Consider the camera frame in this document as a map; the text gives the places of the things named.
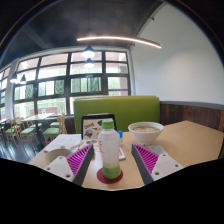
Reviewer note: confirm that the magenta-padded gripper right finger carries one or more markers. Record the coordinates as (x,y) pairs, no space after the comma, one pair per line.
(148,158)

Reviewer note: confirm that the black-framed menu stand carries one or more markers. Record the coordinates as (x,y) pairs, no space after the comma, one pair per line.
(91,128)

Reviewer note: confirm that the white ceramic bowl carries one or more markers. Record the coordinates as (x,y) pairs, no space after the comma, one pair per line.
(145,135)

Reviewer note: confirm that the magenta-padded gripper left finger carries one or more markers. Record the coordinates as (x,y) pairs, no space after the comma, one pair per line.
(78,159)

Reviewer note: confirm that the white paper sheet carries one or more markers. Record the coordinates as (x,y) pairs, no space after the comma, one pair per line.
(63,141)

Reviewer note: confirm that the dark pendant lamps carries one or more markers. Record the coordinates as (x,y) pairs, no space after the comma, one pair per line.
(88,53)

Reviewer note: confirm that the curved linear ceiling light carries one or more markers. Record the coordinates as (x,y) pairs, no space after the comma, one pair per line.
(116,38)

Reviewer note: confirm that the small white paper card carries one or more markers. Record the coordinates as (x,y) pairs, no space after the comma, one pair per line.
(158,149)

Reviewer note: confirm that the light wooden dining table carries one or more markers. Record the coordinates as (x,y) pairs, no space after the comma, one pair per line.
(38,116)

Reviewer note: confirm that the flat round red coaster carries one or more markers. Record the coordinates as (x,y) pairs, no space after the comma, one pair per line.
(101,178)

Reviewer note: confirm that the wooden chairs with green seats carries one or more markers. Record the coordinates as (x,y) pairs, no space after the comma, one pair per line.
(50,130)

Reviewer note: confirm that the small blue-capped bottle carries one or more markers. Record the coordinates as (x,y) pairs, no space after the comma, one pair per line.
(120,136)

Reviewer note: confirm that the green upholstered bench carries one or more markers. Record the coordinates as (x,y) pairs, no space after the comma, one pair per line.
(133,108)

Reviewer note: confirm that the green-capped white drink bottle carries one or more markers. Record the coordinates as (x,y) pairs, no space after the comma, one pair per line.
(109,150)

